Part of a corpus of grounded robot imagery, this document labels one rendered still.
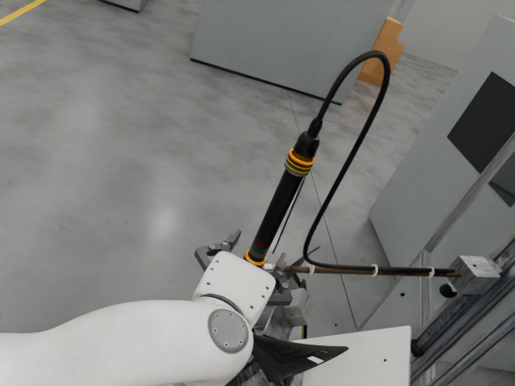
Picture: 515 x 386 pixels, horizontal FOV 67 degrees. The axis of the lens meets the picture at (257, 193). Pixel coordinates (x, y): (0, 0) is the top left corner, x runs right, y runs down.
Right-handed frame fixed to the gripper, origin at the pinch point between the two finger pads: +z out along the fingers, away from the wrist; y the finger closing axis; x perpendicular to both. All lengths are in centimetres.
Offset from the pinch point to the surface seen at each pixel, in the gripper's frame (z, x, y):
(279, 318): 36, -54, 13
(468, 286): 38, -12, 49
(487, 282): 41, -11, 53
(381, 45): 815, -92, -1
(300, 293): 46, -49, 16
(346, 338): 33, -43, 31
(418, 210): 254, -107, 89
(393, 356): 24, -32, 41
